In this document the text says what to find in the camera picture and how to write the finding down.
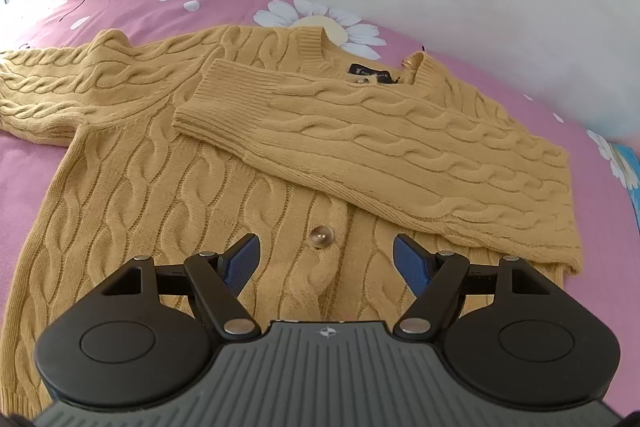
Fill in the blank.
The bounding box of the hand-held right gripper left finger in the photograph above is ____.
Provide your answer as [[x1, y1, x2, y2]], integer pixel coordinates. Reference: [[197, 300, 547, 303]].
[[100, 233, 262, 339]]

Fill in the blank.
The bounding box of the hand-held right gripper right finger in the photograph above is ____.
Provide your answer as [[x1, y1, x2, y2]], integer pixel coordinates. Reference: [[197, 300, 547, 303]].
[[392, 233, 552, 339]]

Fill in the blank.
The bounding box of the yellow cable-knit cardigan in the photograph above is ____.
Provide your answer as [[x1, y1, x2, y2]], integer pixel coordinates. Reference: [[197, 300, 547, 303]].
[[0, 24, 586, 414]]

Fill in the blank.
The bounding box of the pink floral bedsheet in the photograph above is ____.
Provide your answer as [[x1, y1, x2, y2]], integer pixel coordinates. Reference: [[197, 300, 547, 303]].
[[0, 0, 640, 323]]

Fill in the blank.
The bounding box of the blue floral cloth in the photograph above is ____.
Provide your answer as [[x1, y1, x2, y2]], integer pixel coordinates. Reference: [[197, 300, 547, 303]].
[[607, 144, 640, 208]]

